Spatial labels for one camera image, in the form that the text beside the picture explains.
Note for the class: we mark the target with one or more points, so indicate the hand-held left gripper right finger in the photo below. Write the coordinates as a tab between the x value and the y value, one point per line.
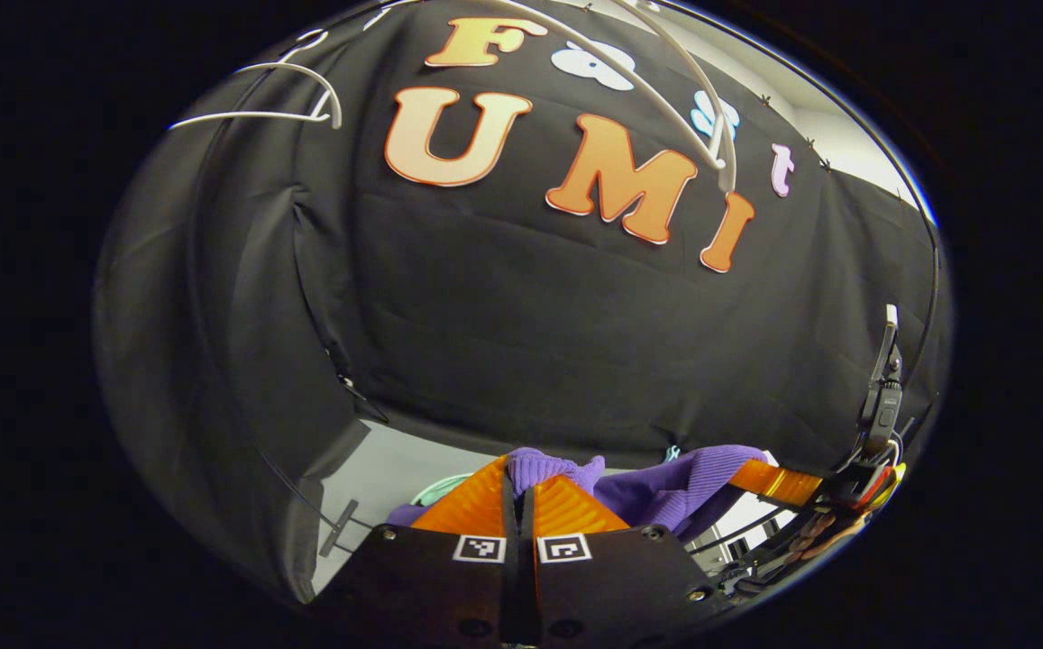
620	586

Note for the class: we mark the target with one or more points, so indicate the white plastic hanger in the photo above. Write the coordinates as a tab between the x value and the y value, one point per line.
251	115
727	167

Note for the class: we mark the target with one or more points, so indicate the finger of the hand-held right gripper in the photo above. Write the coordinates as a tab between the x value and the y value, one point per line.
778	484

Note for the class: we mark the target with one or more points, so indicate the purple ribbed shirt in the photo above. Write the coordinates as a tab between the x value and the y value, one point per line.
665	491

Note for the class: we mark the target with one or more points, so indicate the black backdrop cloth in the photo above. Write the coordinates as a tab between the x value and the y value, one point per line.
530	342

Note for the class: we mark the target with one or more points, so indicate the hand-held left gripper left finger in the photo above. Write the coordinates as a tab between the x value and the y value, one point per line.
422	586

